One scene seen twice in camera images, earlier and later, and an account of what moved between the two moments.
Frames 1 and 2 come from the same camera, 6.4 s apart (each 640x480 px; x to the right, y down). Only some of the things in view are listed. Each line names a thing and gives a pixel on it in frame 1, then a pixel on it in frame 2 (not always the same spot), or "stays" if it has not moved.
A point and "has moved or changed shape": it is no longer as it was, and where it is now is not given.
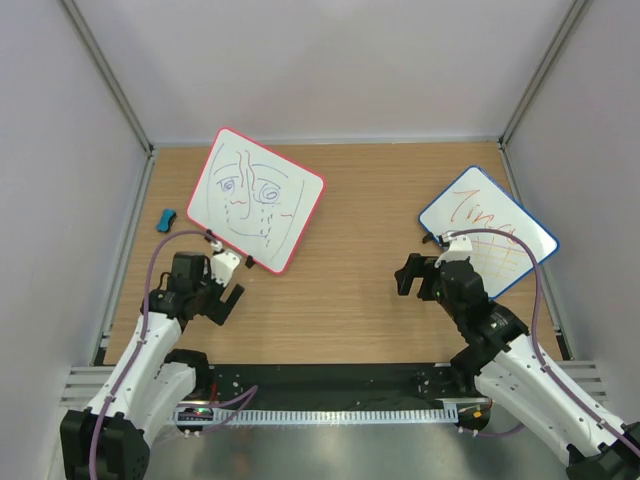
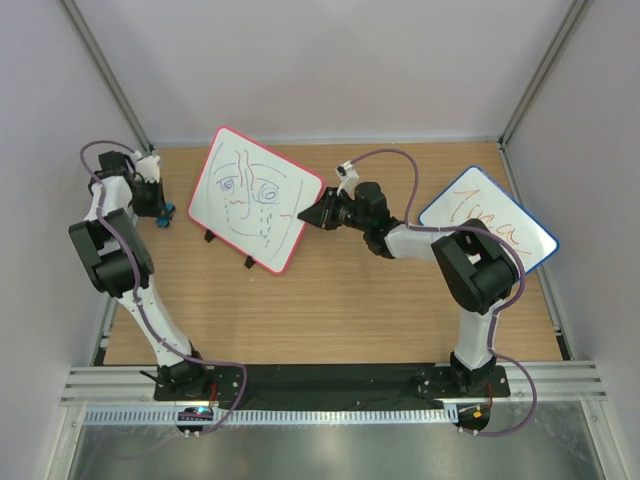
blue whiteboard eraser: [166, 220] has moved or changed shape
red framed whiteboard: [253, 201] stays
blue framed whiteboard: [475, 200] stays
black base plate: [335, 386] stays
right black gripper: [417, 265] -> [322, 213]
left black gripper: [219, 312] -> [158, 208]
